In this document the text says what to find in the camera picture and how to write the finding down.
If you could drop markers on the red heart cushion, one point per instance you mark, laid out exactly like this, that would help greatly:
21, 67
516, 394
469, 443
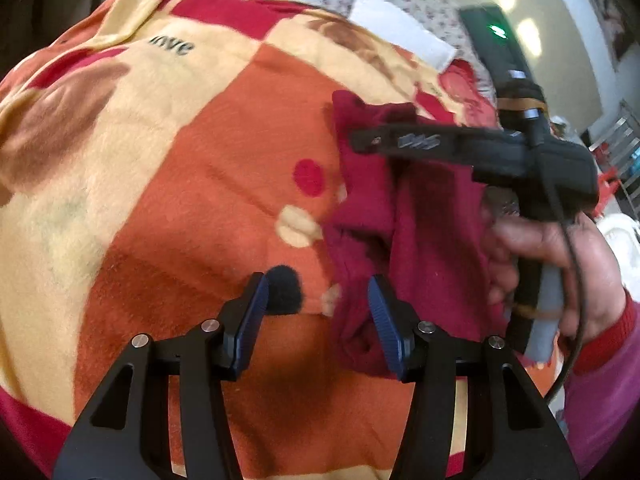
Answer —
458, 81

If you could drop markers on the maroon fleece garment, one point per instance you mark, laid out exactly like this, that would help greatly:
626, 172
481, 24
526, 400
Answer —
417, 223

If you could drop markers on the wall poster of people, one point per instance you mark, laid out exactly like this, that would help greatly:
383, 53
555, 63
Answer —
615, 24

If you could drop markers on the magenta sleeve right forearm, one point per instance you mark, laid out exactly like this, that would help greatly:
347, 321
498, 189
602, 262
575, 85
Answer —
602, 393

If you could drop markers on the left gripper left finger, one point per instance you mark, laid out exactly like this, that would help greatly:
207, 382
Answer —
122, 433

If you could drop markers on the white pillow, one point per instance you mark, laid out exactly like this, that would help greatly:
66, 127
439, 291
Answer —
381, 18

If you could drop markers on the person's right hand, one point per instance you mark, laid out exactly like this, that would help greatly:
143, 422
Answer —
508, 238

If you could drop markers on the white embroidered upholstered chair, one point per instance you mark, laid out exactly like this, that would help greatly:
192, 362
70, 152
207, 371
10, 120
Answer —
622, 234

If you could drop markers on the orange red patterned blanket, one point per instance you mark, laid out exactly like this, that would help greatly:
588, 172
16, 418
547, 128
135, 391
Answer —
152, 158

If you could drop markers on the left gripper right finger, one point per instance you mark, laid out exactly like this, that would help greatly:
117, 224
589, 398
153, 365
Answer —
510, 431

